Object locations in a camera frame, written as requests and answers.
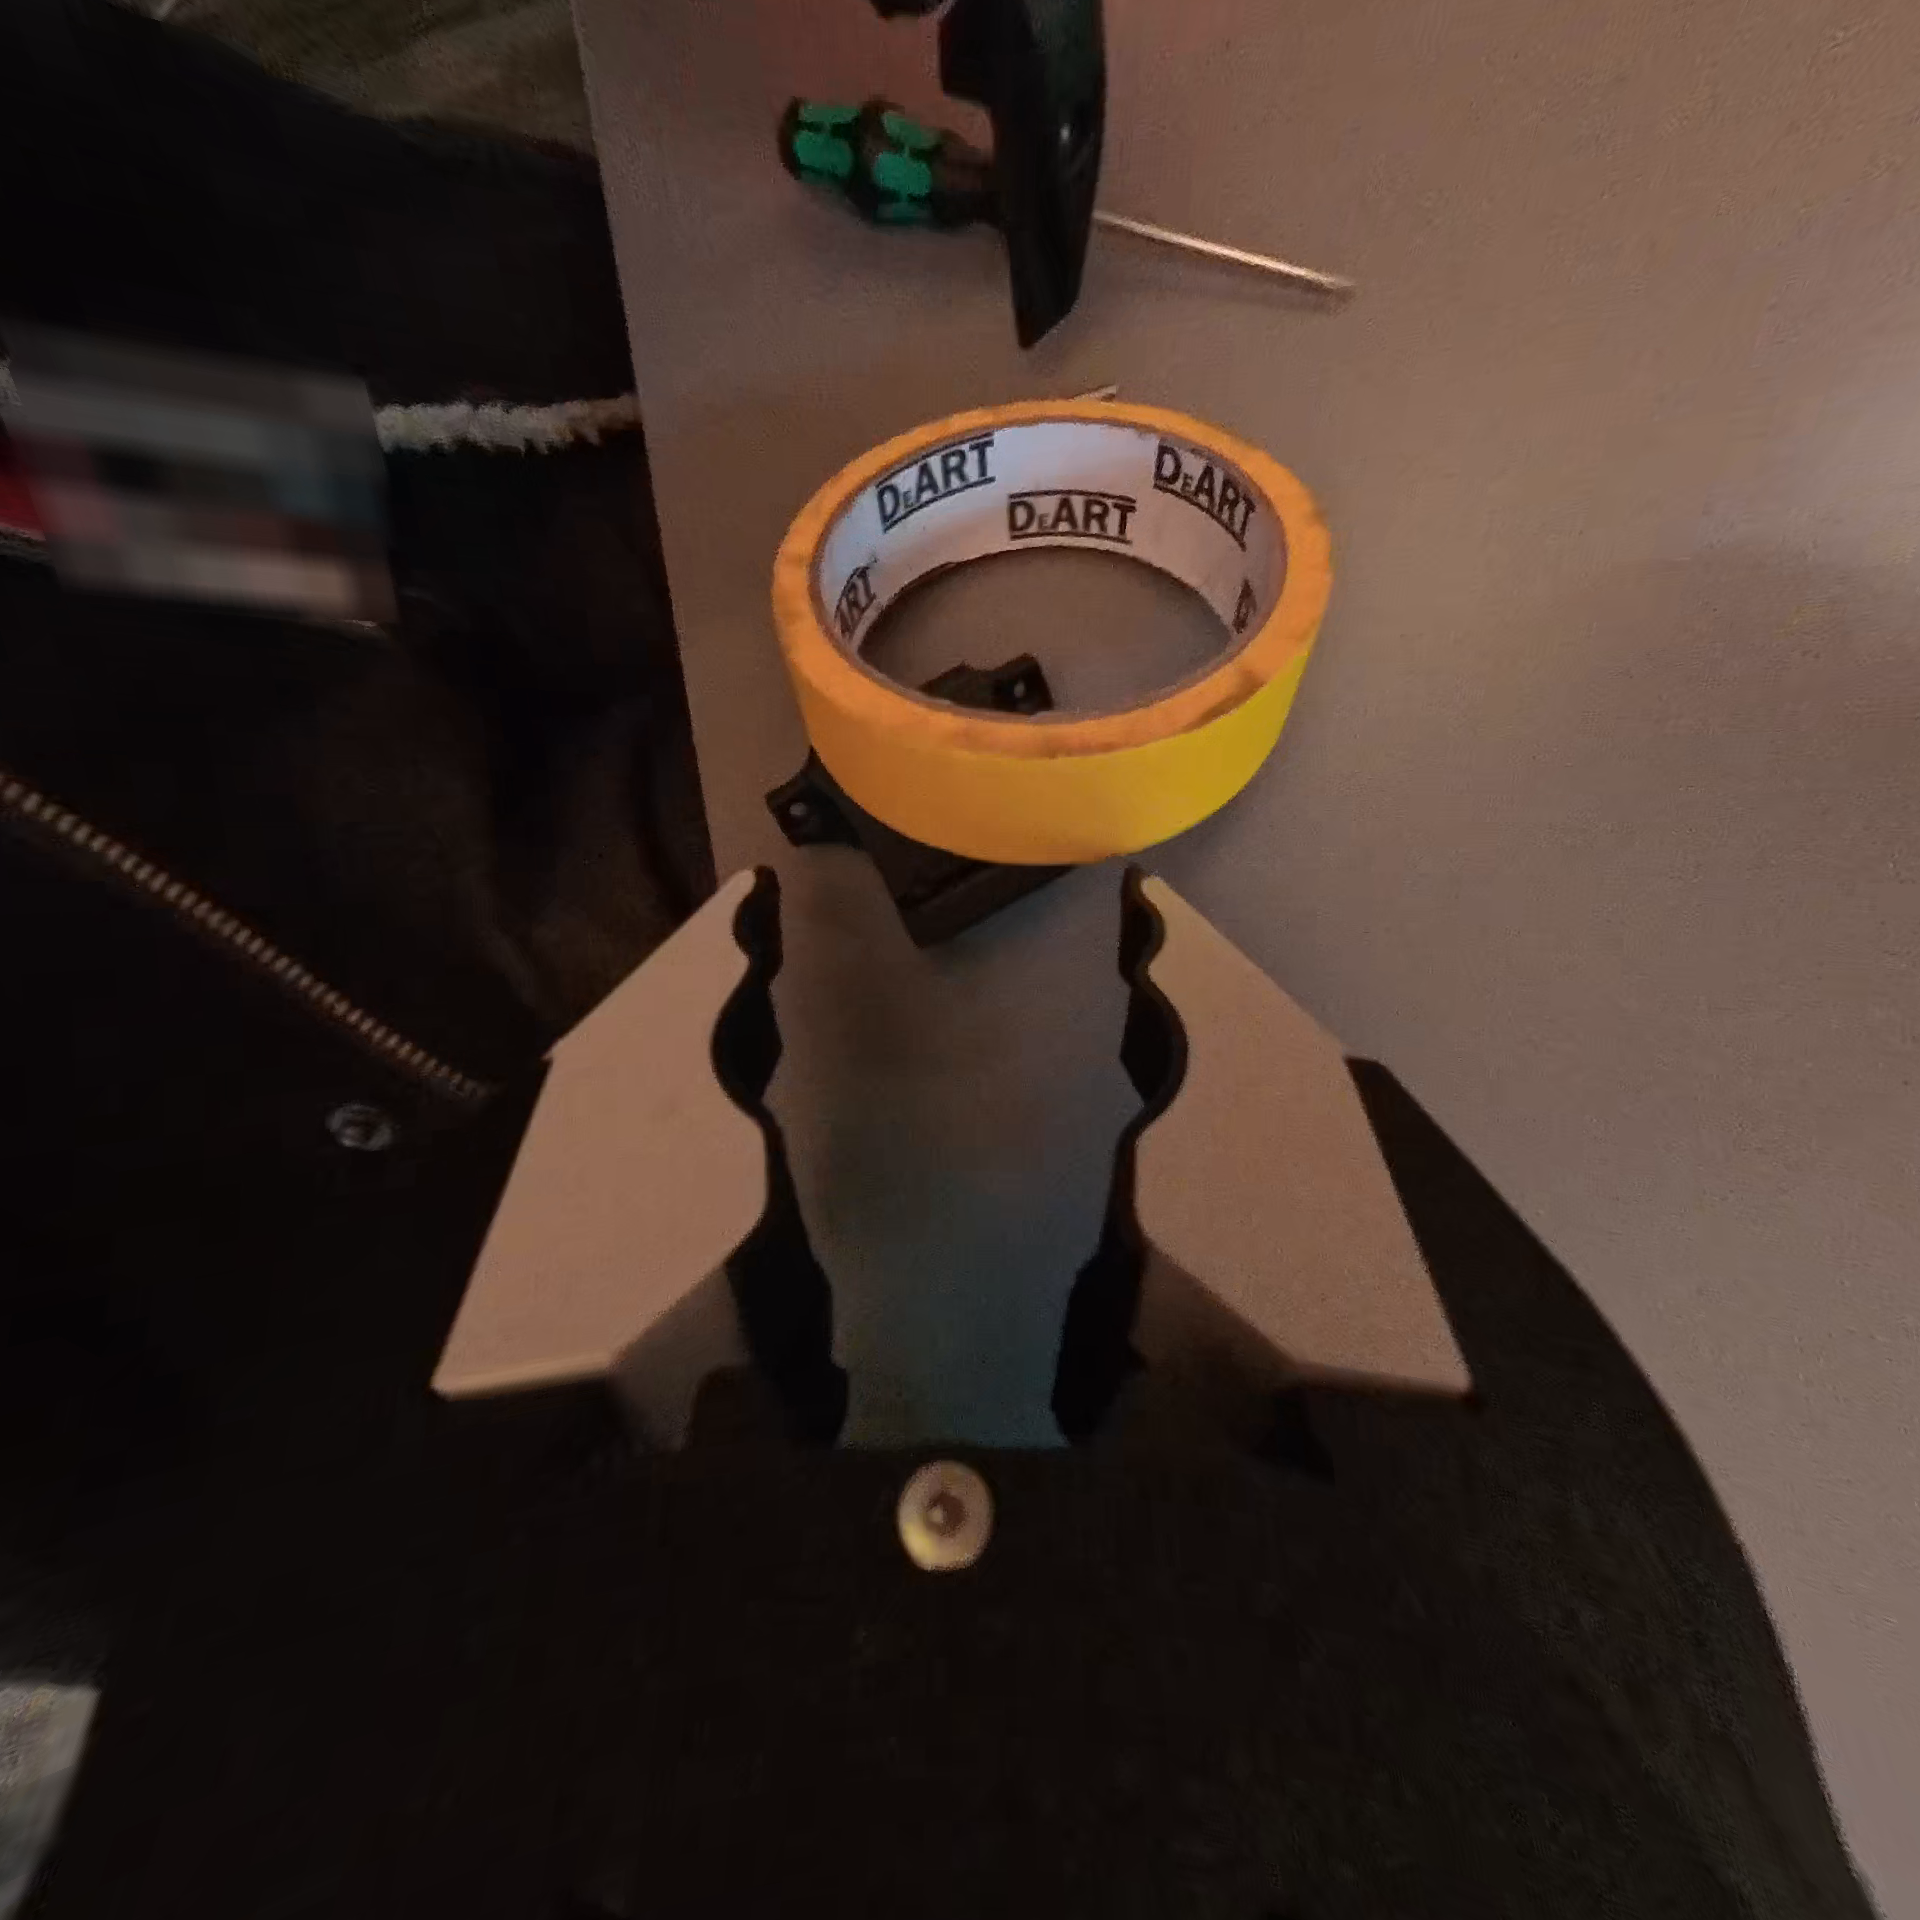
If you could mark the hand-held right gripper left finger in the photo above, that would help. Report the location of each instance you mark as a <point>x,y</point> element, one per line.
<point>615,1200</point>

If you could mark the black plastic bracket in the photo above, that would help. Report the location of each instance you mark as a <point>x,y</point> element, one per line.
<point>944,900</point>

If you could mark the black curved plastic part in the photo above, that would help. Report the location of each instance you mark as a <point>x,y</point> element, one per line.
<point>1042,180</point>

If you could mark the grey desk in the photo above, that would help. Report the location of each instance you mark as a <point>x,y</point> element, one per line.
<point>1500,750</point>

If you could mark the yellow masking tape roll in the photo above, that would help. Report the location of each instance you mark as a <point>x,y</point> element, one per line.
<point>1049,795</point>

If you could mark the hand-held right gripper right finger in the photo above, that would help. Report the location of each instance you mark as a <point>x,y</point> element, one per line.
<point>1289,1200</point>

